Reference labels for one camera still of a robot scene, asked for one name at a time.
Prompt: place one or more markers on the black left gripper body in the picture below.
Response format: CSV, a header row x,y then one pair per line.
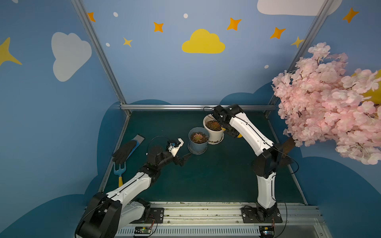
x,y
179,159

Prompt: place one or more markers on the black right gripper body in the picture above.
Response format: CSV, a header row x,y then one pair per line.
x,y
222,119

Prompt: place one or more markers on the yellow watering can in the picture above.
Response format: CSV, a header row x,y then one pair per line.
x,y
239,136

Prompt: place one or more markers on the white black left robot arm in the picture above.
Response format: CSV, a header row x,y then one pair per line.
x,y
107,213

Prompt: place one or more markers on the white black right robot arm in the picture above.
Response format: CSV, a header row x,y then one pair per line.
x,y
235,122

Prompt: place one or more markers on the dark succulent in white pot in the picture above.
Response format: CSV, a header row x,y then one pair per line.
x,y
213,125

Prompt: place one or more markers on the red-green succulent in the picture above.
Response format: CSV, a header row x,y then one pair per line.
x,y
199,138

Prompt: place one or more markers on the white plant pot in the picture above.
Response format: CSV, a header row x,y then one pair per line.
x,y
213,135

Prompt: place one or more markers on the blue-grey plant pot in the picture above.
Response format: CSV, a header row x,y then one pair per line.
x,y
194,148

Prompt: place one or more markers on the white pot saucer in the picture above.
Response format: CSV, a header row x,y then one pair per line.
x,y
215,142

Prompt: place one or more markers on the black garden glove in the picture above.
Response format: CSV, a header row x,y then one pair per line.
x,y
120,156

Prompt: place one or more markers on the blue garden hand fork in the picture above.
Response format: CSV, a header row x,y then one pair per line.
x,y
119,172

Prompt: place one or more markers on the left green circuit board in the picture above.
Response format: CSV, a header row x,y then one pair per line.
x,y
142,231

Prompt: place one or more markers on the green circuit board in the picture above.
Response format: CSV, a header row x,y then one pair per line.
x,y
266,232
142,231

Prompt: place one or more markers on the pink blossom artificial tree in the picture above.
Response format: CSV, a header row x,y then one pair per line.
x,y
320,102

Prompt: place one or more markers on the right green circuit board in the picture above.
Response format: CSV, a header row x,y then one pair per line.
x,y
266,232

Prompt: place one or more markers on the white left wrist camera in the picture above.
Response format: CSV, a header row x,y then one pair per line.
x,y
174,146

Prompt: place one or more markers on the aluminium frame rail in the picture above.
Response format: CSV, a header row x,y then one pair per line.
x,y
142,107

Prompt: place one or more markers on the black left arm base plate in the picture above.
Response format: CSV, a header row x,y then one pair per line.
x,y
149,215

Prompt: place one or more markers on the brown tree base plate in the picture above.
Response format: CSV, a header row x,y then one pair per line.
x,y
285,161

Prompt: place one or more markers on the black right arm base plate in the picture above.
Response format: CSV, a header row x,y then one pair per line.
x,y
253,215

